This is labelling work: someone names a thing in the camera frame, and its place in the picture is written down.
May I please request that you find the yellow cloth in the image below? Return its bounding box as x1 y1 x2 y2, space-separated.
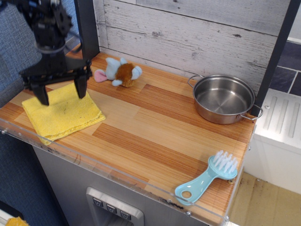
22 83 106 145

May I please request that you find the stuffed elephant toy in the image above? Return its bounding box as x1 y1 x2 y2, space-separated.
94 57 143 88

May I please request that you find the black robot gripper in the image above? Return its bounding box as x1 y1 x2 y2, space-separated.
19 42 92 105

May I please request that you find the white toy sink unit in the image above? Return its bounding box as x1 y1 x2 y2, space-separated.
244 89 301 194

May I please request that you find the silver dispenser button panel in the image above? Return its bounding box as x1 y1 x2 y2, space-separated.
86 187 144 226

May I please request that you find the dark left support post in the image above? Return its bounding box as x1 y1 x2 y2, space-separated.
74 0 99 60

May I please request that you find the dark support post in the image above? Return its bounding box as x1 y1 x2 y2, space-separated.
74 0 99 60
255 0 301 107

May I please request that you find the clear acrylic table guard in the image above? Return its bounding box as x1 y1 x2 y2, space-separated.
0 118 230 223

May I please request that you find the light blue dish brush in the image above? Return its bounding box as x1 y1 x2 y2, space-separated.
175 150 238 206

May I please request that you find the stainless steel pot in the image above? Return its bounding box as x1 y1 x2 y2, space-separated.
187 75 263 124

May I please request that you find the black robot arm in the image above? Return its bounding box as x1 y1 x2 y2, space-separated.
0 0 92 105

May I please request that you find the dark right support post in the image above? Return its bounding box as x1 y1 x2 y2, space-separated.
255 0 301 107

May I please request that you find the grey toy fridge cabinet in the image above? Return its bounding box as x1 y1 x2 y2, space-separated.
32 145 224 226

